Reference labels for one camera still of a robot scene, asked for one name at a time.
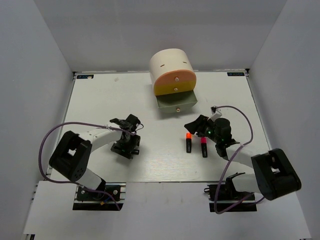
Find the green highlighter marker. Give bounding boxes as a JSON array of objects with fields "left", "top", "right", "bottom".
[{"left": 131, "top": 149, "right": 140, "bottom": 155}]

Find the blue corner label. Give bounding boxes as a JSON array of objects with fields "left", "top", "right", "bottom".
[
  {"left": 227, "top": 72, "right": 245, "bottom": 77},
  {"left": 76, "top": 74, "right": 94, "bottom": 79}
]

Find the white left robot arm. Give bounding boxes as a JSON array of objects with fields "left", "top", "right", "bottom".
[{"left": 49, "top": 114, "right": 142, "bottom": 200}]

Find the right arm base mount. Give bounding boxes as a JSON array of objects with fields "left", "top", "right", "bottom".
[{"left": 203, "top": 184, "right": 257, "bottom": 213}]

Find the pink highlighter marker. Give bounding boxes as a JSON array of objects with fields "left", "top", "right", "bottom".
[{"left": 200, "top": 137, "right": 208, "bottom": 158}]

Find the cream round drawer container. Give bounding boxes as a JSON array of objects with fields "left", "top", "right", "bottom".
[{"left": 149, "top": 48, "right": 198, "bottom": 114}]

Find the orange highlighter marker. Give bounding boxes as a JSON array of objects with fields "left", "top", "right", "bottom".
[{"left": 185, "top": 132, "right": 192, "bottom": 153}]

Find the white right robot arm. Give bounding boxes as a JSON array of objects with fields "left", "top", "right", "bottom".
[{"left": 184, "top": 115, "right": 302, "bottom": 201}]

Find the blue left corner label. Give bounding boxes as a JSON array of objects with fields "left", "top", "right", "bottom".
[{"left": 76, "top": 74, "right": 94, "bottom": 79}]

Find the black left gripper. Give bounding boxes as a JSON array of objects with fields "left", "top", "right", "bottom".
[{"left": 111, "top": 133, "right": 141, "bottom": 159}]

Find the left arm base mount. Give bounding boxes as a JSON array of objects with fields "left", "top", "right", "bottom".
[{"left": 72, "top": 183, "right": 126, "bottom": 212}]

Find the blue right corner label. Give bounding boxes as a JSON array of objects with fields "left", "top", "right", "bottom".
[{"left": 227, "top": 72, "right": 245, "bottom": 77}]

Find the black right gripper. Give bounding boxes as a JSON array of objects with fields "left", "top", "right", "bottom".
[{"left": 185, "top": 114, "right": 221, "bottom": 144}]

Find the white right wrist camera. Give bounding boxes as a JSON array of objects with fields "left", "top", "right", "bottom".
[{"left": 209, "top": 106, "right": 222, "bottom": 122}]

